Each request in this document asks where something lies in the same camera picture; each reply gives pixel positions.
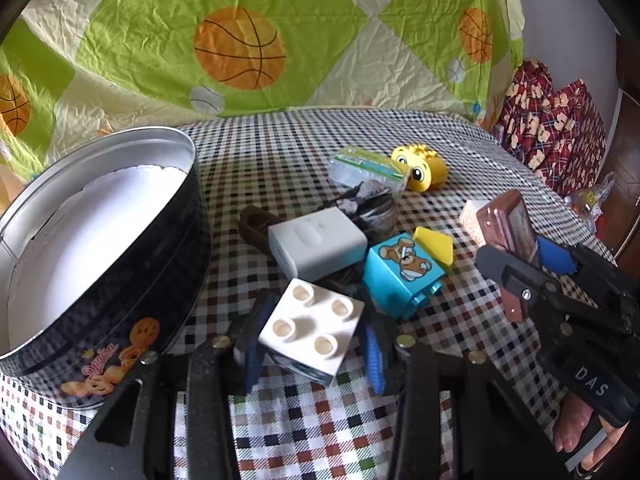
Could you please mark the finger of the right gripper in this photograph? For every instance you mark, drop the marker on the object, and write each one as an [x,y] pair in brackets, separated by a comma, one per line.
[539,289]
[576,261]

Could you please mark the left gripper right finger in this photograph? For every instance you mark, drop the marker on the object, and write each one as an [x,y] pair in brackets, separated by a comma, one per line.
[377,335]

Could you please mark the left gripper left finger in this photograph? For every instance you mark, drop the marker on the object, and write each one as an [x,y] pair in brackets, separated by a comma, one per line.
[248,352]

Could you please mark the brown small picture frame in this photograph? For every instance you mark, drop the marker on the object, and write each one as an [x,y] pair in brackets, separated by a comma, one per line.
[505,224]

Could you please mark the white toy building brick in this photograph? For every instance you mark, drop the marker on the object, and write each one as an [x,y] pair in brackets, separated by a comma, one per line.
[310,329]

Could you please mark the yellow foam sponge block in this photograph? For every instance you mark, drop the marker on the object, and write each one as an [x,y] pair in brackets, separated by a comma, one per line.
[438,245]

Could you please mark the white power adapter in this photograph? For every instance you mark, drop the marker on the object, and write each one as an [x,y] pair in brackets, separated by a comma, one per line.
[316,245]

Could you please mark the right hand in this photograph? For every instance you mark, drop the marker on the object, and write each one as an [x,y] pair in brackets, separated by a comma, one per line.
[574,417]

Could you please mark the clear plastic toy bag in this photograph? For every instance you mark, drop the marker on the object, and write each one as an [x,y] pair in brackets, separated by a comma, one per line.
[587,202]

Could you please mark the brown wooden door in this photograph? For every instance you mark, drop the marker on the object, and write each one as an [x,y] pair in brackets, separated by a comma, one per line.
[618,227]

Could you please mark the blue bear toy brick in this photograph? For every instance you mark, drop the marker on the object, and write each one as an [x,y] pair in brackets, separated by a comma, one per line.
[400,277]

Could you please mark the white small card box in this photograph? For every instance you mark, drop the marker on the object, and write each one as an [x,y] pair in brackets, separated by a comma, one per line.
[469,222]

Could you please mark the dark brown comb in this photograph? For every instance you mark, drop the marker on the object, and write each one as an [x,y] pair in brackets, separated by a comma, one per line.
[254,223]

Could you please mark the red bear patterned fabric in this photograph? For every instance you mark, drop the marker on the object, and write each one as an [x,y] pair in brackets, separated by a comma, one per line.
[558,134]

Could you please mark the yellow face toy brick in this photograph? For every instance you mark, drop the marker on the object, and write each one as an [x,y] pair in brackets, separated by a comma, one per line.
[427,168]

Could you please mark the round metal cookie tin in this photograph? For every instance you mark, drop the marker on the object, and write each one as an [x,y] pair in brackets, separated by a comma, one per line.
[103,257]

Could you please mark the green clear plastic packet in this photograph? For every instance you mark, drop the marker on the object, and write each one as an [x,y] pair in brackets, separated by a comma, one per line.
[351,166]

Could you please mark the green basketball bedsheet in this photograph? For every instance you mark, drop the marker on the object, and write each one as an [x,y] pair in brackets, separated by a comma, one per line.
[74,70]

